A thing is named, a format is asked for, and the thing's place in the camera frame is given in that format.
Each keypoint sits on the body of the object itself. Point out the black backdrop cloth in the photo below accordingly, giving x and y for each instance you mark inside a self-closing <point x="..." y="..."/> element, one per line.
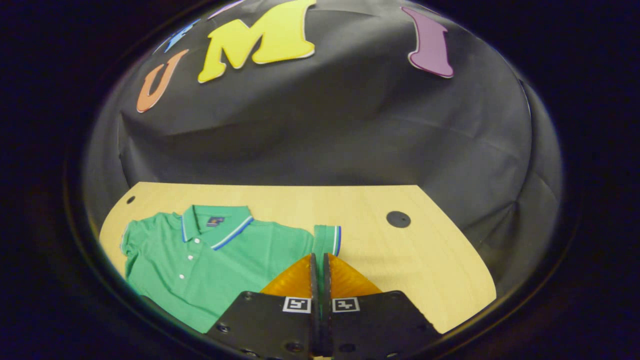
<point x="350" y="130"/>

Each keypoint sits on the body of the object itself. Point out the green T-shirt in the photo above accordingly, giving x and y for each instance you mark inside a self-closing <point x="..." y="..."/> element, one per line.
<point x="210" y="270"/>

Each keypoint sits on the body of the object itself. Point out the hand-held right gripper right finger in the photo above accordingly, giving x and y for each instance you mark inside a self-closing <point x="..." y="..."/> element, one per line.
<point x="380" y="325"/>

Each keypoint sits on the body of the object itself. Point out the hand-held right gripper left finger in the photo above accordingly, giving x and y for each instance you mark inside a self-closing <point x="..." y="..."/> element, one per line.
<point x="270" y="325"/>

